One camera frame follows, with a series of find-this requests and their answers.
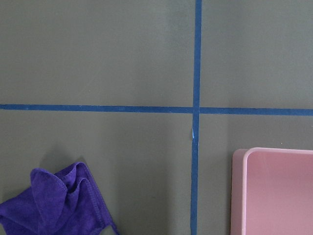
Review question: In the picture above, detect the purple cloth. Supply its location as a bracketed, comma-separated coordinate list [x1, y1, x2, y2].
[0, 162, 118, 235]

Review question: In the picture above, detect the pink plastic bin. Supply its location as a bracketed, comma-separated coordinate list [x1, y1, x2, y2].
[230, 147, 313, 235]

